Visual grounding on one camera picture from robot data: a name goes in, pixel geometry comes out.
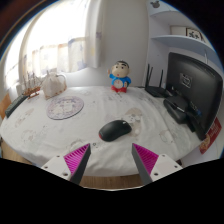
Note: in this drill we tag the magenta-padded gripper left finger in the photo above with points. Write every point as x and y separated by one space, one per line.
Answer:
76 159

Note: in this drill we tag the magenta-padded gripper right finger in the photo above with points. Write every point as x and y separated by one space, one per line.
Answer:
146 159

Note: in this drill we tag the black computer mouse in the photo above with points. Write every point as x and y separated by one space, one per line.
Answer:
115 130

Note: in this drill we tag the round purple printed mouse pad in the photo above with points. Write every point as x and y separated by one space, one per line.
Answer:
65 107

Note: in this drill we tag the white printed tablecloth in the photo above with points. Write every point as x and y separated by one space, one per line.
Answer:
100 106

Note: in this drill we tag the black device box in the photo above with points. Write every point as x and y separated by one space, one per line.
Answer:
176 108

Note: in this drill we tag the black router with antennas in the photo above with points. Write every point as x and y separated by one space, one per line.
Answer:
156 90

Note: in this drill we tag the red paper packet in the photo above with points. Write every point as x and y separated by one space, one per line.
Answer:
211 135

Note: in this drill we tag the white lace handbag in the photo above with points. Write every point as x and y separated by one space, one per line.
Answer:
53 86

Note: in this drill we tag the wooden model sailing ship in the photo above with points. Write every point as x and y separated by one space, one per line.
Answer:
31 89

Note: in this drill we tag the cartoon boy figurine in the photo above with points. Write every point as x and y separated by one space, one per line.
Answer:
120 78

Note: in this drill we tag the orange wooden chair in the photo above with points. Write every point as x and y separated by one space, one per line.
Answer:
4 105

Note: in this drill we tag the black monitor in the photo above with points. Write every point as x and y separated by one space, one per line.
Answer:
196 83

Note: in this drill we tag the white star-print curtain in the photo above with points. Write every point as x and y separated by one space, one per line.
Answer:
60 40

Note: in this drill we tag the white wall shelf unit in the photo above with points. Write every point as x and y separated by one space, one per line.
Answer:
180 40

